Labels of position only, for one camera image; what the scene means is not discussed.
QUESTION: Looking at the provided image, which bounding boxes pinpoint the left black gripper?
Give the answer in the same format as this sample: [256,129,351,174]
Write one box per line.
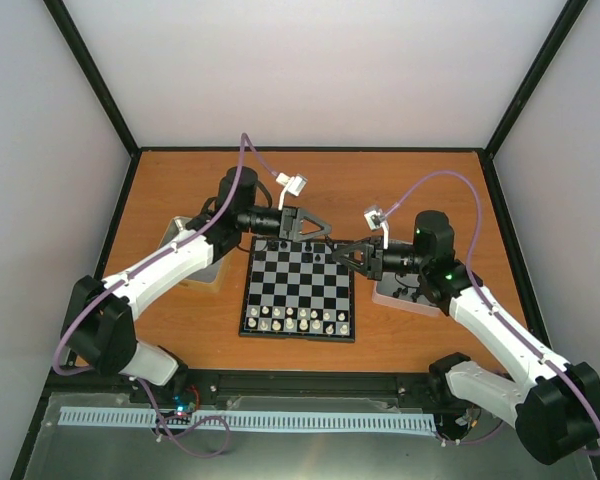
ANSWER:
[239,205,331,243]

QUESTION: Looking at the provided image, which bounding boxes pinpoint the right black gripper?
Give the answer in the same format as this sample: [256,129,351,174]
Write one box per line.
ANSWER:
[332,235,428,281]

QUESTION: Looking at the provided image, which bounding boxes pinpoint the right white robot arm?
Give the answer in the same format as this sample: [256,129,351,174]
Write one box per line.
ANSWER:
[333,210,600,465]

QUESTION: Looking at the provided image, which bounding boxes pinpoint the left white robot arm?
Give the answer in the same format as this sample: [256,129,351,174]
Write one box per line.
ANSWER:
[58,167,331,403]

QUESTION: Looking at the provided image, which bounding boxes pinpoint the left green-lit circuit board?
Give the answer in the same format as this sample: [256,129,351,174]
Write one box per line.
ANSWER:
[161,385,201,425]

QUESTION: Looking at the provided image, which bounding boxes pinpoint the black and silver chessboard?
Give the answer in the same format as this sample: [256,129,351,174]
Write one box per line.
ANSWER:
[239,236,355,343]

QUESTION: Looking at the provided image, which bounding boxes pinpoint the right pink tray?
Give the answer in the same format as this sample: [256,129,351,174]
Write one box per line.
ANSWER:
[371,281,440,317]

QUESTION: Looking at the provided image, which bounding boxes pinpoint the left metal tray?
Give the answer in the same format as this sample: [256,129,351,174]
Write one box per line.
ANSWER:
[159,216,230,294]

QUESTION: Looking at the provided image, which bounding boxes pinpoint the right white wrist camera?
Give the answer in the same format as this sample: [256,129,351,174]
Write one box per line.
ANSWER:
[363,205,389,249]

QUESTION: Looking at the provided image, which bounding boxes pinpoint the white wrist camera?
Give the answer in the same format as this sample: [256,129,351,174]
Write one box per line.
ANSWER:
[363,205,389,249]
[276,172,307,210]

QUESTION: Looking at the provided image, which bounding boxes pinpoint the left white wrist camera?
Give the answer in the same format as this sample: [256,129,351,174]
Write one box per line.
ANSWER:
[276,172,307,210]

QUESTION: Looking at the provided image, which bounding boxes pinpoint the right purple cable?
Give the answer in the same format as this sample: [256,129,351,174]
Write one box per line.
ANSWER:
[379,169,600,459]

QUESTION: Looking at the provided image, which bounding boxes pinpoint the black aluminium frame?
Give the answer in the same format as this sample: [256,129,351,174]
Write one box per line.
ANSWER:
[9,0,600,480]

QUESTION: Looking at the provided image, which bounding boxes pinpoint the light blue cable duct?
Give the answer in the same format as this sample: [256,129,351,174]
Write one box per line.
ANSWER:
[57,406,436,436]

